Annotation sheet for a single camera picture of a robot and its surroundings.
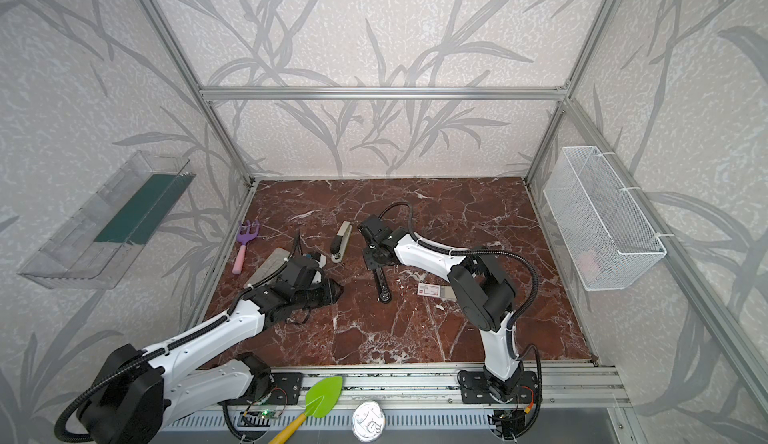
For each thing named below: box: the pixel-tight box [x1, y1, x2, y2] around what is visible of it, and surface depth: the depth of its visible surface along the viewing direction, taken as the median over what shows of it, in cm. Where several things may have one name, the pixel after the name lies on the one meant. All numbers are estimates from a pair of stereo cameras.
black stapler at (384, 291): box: [375, 266, 391, 303], surface depth 91 cm
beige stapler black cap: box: [330, 220, 353, 264], surface depth 101 cm
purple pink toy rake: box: [232, 220, 261, 275], surface depth 104 cm
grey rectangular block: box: [243, 247, 290, 288], surface depth 95 cm
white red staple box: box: [417, 282, 457, 302], surface depth 93 cm
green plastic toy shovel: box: [269, 376, 343, 444], surface depth 74 cm
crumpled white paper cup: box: [352, 401, 385, 443], surface depth 67 cm
